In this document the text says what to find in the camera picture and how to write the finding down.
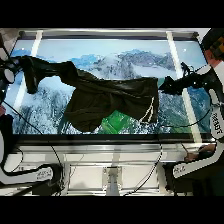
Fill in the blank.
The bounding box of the dark green sweatshirt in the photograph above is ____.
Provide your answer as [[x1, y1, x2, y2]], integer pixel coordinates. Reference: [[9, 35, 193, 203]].
[[19, 54, 161, 134]]

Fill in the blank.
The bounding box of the black cable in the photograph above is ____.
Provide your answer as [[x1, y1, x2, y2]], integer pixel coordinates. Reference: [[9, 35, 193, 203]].
[[124, 133, 164, 196], [2, 101, 65, 174], [162, 107, 213, 129]]

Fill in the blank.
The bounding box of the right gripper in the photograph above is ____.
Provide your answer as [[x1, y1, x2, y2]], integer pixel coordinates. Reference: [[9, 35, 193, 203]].
[[158, 75, 186, 97]]

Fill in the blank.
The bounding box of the person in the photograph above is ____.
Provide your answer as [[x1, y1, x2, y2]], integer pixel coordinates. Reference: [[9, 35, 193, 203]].
[[201, 28, 224, 63]]

